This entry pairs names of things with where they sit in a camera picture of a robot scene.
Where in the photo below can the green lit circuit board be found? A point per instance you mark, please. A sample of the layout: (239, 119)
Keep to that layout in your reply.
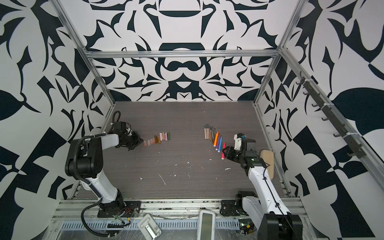
(246, 226)

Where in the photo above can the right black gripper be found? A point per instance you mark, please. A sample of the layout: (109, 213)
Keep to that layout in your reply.
(229, 154)

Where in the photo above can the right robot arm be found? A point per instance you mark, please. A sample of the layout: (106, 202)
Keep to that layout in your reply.
(270, 216)

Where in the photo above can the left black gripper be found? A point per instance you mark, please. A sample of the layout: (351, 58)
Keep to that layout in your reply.
(138, 140)

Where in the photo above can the black hook rail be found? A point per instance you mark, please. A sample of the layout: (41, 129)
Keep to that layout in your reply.
(334, 116)

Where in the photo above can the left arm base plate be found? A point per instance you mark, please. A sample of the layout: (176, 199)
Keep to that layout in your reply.
(126, 210)

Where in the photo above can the orange marker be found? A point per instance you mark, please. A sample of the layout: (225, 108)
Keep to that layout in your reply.
(216, 138)

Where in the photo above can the blue marker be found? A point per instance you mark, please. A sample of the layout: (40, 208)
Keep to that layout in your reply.
(220, 144)

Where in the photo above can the white tablet device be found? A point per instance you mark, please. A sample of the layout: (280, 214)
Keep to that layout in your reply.
(206, 225)

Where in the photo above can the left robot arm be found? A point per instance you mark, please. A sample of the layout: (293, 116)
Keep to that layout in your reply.
(85, 160)

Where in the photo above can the red pink marker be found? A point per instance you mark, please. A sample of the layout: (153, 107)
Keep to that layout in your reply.
(223, 154)

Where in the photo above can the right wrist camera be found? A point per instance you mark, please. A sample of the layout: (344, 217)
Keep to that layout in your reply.
(238, 140)

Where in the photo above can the purple marker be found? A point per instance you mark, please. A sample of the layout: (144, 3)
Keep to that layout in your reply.
(218, 142)

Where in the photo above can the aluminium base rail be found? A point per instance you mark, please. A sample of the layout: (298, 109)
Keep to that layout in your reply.
(159, 208)

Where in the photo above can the beige sponge block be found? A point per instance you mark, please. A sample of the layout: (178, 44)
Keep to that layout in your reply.
(269, 159)

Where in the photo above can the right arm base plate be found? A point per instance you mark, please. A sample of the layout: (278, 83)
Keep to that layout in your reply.
(231, 208)

